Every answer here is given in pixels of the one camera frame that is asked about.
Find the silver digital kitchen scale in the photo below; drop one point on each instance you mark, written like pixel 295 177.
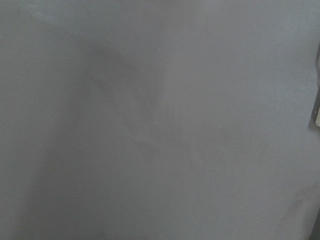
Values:
pixel 315 116

